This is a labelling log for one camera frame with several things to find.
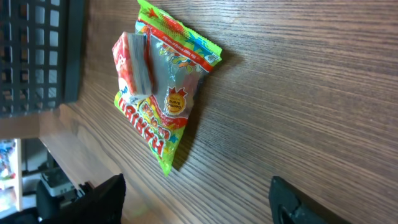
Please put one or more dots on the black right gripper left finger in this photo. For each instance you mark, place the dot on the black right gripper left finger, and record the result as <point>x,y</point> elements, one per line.
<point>100,205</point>

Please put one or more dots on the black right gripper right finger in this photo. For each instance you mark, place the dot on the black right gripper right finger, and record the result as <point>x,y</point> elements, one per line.
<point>289,205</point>

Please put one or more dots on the small red candy packet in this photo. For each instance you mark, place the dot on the small red candy packet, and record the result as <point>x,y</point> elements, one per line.
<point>129,54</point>

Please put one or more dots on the colourful candy bag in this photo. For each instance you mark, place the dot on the colourful candy bag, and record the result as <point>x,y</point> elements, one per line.
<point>178,59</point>

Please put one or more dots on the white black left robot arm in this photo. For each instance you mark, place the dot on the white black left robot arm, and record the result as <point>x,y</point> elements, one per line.
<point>53,192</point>

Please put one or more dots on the dark grey plastic basket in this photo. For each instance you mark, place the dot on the dark grey plastic basket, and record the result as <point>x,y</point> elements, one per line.
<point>41,43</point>

